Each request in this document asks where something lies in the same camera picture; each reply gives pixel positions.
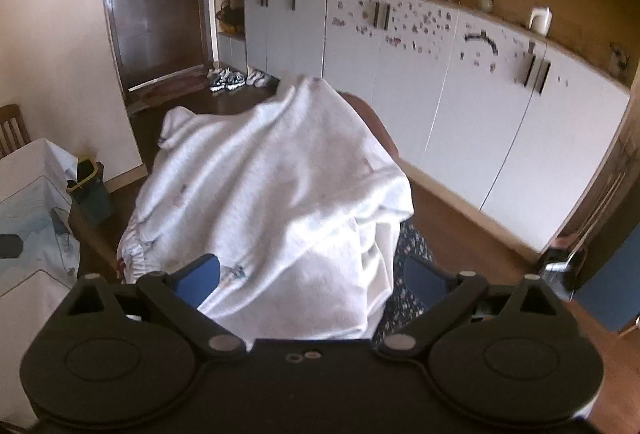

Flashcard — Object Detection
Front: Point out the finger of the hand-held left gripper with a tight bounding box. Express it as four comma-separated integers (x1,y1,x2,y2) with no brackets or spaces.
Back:
0,235,24,260

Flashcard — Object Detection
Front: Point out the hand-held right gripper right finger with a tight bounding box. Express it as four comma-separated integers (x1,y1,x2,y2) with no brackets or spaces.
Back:
375,255,576,357

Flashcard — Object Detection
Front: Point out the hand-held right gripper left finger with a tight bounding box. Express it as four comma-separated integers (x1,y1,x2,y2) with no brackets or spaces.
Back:
55,253,248,357

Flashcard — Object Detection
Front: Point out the white fleece garment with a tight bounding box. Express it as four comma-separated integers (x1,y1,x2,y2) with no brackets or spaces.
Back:
116,74,416,341

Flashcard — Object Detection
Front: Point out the floral patterned cloth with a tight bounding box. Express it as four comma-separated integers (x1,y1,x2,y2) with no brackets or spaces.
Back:
372,218,435,351

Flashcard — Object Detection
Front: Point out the dark green trash bin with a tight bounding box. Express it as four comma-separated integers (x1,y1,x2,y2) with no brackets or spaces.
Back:
66,157,116,223

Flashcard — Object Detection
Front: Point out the wooden slatted chair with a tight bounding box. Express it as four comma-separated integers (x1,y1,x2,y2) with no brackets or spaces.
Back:
0,104,32,160

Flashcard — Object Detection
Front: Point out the black stool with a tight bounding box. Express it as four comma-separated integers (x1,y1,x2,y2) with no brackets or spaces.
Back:
539,245,589,301

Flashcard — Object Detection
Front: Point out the blue panel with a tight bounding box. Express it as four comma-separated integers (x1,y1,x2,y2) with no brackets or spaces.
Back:
574,218,640,336

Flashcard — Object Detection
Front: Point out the dark wooden door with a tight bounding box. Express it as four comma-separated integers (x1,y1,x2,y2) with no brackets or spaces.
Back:
101,0,212,93

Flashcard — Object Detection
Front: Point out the dark woven basket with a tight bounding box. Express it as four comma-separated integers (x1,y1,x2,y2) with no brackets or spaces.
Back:
215,1,246,35

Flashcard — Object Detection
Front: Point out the white mug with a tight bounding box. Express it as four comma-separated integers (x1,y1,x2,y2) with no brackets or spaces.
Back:
529,6,553,36

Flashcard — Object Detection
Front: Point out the white and wood wall cabinet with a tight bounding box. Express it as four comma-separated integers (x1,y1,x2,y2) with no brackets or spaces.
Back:
206,0,640,261

